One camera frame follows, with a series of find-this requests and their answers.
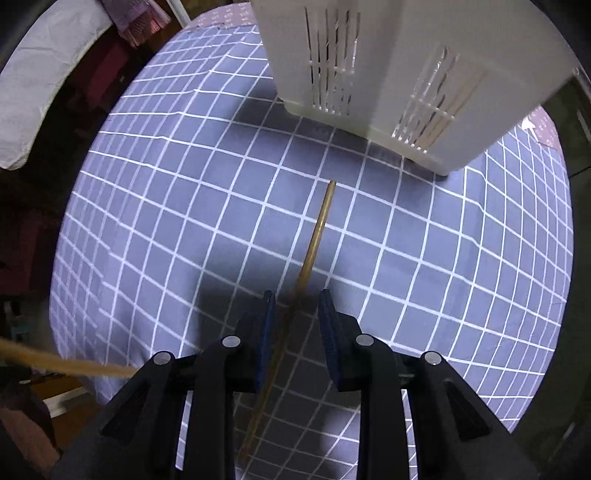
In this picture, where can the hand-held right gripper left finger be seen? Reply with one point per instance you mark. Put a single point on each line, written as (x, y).
(267, 337)

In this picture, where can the pile of wooden chopsticks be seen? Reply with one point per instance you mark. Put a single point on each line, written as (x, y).
(458, 105)

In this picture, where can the white cloth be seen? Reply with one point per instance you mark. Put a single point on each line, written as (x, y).
(51, 78)

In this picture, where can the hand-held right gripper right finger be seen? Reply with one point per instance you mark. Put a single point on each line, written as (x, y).
(327, 332)

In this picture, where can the light bamboo chopstick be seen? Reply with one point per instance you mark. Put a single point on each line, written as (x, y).
(69, 363)

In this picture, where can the blue checked tablecloth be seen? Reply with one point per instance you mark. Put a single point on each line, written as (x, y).
(184, 184)

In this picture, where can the white slotted utensil holder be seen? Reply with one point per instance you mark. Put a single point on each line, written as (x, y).
(397, 55)

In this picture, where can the dark bamboo chopstick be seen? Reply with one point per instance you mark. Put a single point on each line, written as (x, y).
(316, 240)

